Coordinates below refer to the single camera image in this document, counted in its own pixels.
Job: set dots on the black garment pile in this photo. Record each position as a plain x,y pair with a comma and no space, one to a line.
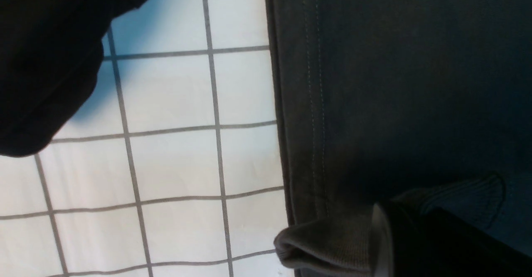
50,55

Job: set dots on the white grid table cover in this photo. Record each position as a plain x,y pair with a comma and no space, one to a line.
172,167

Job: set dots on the dark gray long-sleeve top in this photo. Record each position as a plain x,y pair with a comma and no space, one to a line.
405,133

